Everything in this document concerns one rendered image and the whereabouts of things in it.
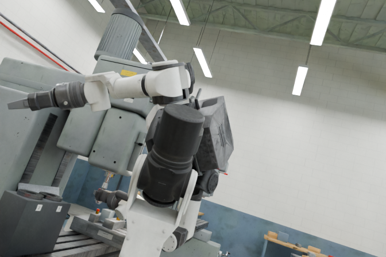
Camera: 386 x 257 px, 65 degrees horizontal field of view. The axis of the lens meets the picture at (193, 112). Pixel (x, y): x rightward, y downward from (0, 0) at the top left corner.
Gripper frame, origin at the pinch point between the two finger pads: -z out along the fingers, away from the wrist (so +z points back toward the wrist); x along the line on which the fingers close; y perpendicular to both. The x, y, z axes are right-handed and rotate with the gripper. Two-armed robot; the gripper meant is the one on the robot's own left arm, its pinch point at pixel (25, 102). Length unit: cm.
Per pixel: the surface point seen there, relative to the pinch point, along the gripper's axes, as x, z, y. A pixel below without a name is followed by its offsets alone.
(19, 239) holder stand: -2.7, -11.1, -44.8
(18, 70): 88, -36, 14
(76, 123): 57, -1, -18
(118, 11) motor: 84, 28, 40
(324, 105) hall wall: 626, 459, -159
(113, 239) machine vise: 43, 8, -77
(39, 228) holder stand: 3.9, -7.0, -45.3
